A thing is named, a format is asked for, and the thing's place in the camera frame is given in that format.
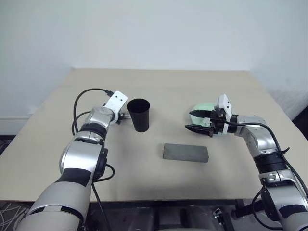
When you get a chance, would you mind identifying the light green plate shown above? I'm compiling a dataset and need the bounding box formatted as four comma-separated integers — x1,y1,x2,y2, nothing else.
189,102,228,138

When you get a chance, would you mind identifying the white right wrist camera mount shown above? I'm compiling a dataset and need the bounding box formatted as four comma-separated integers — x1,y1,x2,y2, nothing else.
215,93,233,134

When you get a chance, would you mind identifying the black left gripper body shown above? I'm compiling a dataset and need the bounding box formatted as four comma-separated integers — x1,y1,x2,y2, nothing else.
117,112,132,125

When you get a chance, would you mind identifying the grey glasses case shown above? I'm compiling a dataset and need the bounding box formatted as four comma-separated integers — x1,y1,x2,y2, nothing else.
159,143,209,164

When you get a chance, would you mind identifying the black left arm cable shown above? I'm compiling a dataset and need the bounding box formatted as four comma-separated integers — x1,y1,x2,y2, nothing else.
72,88,116,231

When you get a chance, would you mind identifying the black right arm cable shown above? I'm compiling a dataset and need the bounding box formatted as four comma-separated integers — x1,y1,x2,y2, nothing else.
225,121,308,221

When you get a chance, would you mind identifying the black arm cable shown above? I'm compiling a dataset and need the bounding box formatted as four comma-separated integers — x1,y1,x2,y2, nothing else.
225,121,308,221
72,88,116,231

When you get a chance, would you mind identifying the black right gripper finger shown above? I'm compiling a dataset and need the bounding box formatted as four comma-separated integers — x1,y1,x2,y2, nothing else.
189,109,214,119
184,124,212,137

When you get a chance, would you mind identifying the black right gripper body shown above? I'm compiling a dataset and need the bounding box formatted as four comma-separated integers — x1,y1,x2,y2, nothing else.
208,107,228,138

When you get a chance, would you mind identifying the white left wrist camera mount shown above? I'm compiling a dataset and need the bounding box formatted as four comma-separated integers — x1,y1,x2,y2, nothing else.
105,90,128,121

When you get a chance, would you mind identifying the black plastic cup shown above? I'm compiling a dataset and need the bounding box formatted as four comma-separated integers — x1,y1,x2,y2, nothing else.
126,98,151,132

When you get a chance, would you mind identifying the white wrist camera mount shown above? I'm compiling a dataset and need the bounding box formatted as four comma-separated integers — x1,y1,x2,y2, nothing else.
105,90,128,121
215,93,233,134

